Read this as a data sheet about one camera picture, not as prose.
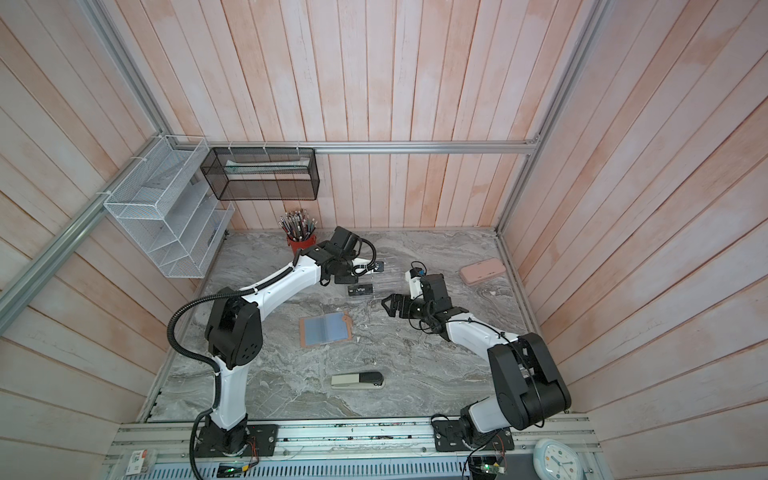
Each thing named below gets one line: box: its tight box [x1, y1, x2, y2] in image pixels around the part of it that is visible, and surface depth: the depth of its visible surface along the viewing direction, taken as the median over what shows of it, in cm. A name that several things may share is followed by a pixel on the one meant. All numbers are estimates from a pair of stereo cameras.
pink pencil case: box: [460, 257, 506, 286], surface depth 107 cm
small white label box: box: [125, 450, 145, 475], surface depth 70 cm
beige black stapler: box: [330, 372, 384, 388], surface depth 83 cm
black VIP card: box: [348, 284, 373, 296], surface depth 100 cm
